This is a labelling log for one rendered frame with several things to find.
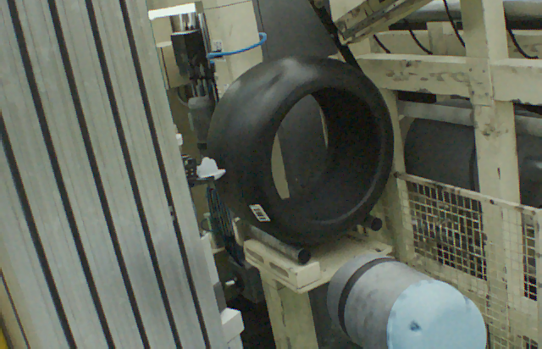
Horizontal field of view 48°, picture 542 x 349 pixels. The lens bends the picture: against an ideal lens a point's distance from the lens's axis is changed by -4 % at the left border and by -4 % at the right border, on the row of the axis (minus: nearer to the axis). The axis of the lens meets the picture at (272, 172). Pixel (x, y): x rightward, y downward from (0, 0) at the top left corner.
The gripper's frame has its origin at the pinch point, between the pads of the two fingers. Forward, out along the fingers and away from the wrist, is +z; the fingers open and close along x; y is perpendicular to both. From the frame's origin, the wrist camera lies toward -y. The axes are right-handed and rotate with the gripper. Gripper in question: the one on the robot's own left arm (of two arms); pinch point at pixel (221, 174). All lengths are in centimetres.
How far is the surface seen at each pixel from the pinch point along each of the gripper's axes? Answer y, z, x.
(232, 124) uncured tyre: 14.5, 4.0, -2.4
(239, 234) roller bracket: -28.6, 14.3, 22.8
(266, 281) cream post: -54, 28, 33
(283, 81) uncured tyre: 25.3, 17.6, -9.6
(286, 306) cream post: -63, 32, 25
